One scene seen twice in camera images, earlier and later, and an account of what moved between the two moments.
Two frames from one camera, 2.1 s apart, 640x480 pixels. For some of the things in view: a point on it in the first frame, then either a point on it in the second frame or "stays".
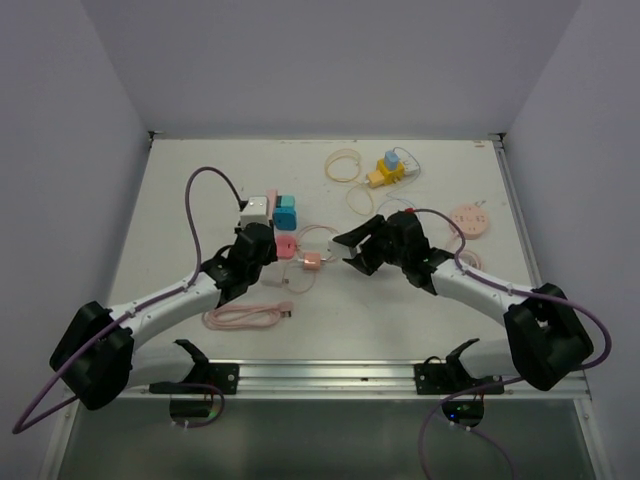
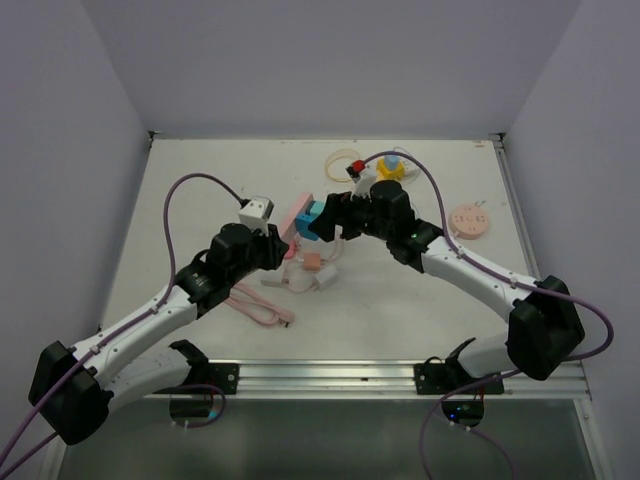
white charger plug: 255,211 stays
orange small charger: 311,260 stays
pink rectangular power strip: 271,196 to 289,227
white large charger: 339,249 to 327,276
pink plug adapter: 286,246 stays
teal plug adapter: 285,201 to 317,208
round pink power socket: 471,219 stays
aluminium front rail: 349,377 stays
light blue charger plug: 391,160 stays
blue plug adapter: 285,218 to 302,223
